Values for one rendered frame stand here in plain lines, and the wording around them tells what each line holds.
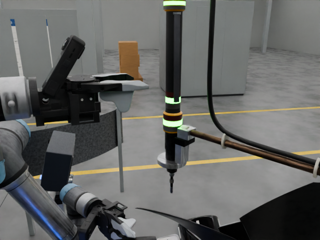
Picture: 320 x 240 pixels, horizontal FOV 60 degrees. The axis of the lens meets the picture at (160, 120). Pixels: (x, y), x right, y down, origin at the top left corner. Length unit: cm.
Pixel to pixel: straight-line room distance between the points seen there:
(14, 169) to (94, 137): 187
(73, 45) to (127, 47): 813
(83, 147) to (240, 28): 539
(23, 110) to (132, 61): 821
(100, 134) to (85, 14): 257
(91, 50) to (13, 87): 434
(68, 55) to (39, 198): 51
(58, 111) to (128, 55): 815
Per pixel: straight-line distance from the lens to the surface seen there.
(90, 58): 486
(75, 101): 52
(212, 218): 82
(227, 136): 56
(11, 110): 52
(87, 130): 262
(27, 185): 88
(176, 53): 57
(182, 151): 63
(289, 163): 52
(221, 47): 704
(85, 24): 483
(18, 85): 52
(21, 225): 303
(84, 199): 99
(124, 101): 53
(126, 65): 869
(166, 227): 273
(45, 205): 91
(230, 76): 725
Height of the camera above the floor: 177
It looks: 19 degrees down
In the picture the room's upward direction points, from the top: straight up
